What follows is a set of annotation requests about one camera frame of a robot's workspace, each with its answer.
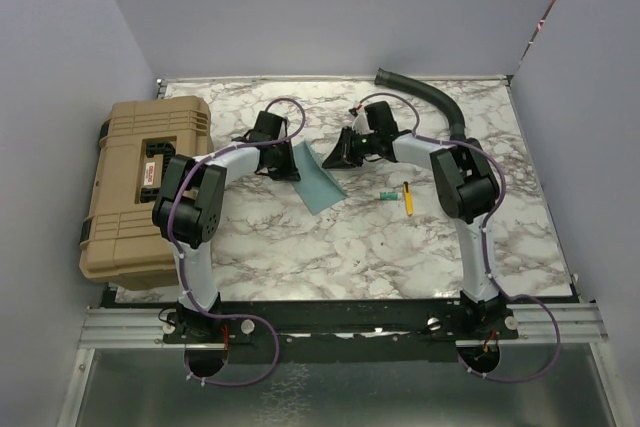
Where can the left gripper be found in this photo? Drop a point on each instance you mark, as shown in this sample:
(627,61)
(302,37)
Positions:
(289,173)

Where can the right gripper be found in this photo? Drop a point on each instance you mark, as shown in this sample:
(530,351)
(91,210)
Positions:
(343,157)

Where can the teal envelope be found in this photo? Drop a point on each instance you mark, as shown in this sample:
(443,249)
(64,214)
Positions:
(317,188)

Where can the green white glue stick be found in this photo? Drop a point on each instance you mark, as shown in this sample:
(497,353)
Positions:
(390,196)

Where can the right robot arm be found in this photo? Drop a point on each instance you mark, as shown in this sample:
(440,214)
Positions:
(466,188)

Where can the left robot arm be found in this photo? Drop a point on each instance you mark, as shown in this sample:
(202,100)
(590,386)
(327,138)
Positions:
(187,210)

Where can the yellow utility knife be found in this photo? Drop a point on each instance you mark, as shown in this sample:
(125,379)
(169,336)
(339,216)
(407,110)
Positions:
(408,200)

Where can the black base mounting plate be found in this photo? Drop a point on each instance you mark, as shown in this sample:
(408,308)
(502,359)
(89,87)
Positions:
(337,331)

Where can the tan plastic tool case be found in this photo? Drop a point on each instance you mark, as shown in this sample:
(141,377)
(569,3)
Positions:
(119,243)

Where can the aluminium frame rail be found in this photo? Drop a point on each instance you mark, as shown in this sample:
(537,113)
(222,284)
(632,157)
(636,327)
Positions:
(141,329)

